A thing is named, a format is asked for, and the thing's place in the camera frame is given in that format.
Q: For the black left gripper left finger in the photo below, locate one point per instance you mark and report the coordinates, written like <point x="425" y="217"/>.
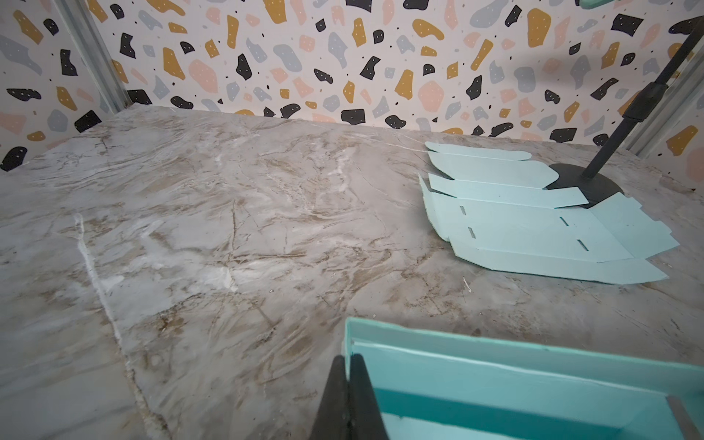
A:
<point x="331" y="420"/>

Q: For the aluminium corner post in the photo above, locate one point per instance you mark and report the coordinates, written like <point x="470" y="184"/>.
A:
<point x="679" y="97"/>
<point x="94" y="53"/>

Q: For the black microphone stand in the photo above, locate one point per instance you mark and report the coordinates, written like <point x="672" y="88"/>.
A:
<point x="596" y="187"/>

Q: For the aluminium right corner post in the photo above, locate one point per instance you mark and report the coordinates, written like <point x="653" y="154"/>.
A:
<point x="679" y="97"/>

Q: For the aluminium left corner post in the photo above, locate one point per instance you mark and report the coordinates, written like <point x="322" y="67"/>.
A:
<point x="94" y="53"/>

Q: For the mint paper box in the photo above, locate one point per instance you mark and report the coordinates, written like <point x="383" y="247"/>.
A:
<point x="434" y="385"/>
<point x="497" y="209"/>

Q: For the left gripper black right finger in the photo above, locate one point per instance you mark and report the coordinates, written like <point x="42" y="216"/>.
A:
<point x="366" y="422"/>

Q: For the flat mint paper box blank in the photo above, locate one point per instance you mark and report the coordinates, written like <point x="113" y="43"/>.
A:
<point x="497" y="209"/>

